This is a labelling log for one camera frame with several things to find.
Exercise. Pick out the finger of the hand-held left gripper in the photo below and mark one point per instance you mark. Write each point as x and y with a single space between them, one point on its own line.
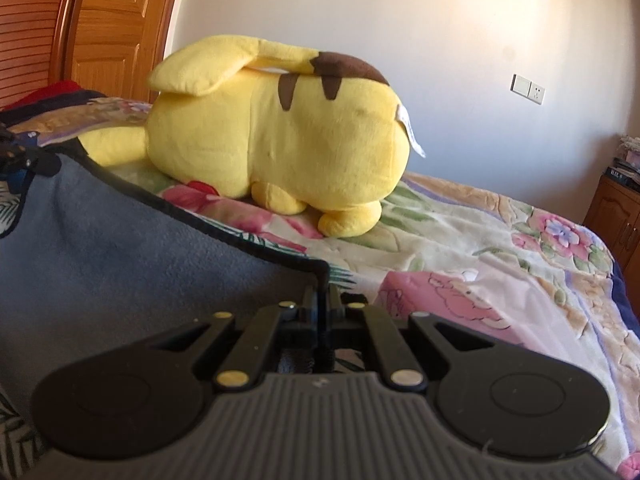
35 161

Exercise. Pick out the wooden louvered wardrobe door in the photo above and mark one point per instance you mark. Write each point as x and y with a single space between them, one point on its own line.
30 20

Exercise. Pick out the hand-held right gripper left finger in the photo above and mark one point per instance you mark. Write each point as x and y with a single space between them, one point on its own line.
306 313

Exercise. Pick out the white wall switch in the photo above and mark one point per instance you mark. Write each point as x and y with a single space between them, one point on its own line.
521 84

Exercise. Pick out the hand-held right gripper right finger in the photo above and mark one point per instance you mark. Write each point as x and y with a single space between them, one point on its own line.
336 313

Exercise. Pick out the red cloth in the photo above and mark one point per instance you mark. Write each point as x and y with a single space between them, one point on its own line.
42 91

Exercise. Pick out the white wall socket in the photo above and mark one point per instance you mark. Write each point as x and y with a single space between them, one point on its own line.
537 94

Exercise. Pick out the floral blanket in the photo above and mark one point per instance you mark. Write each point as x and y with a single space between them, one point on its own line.
450 245

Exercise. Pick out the blue bed sheet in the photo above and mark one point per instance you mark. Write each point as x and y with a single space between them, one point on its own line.
629 300

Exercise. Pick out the grey-blue towel with black border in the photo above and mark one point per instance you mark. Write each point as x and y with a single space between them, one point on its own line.
125 240

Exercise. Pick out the dark blue cloth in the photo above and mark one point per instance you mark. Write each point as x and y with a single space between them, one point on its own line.
55 102

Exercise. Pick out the wooden bedside cabinet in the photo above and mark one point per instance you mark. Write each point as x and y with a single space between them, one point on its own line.
615 220

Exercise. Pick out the stack of books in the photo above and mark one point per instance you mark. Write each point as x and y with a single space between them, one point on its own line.
625 169

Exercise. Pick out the yellow plush toy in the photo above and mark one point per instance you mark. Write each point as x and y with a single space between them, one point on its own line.
280 135

